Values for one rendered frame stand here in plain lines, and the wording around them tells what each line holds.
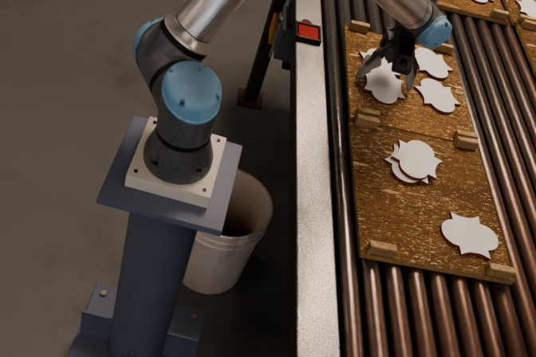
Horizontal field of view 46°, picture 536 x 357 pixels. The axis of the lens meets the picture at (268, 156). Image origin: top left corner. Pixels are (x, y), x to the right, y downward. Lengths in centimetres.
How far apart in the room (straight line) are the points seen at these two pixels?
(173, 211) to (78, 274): 97
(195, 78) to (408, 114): 67
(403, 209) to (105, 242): 124
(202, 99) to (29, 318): 119
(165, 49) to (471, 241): 78
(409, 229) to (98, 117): 168
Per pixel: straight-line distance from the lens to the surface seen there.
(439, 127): 173
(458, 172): 163
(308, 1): 203
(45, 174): 256
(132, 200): 137
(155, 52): 132
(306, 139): 154
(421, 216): 147
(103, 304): 222
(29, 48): 310
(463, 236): 148
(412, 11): 137
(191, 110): 122
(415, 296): 136
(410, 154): 157
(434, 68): 191
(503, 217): 162
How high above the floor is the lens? 193
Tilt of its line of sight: 44 degrees down
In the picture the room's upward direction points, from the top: 20 degrees clockwise
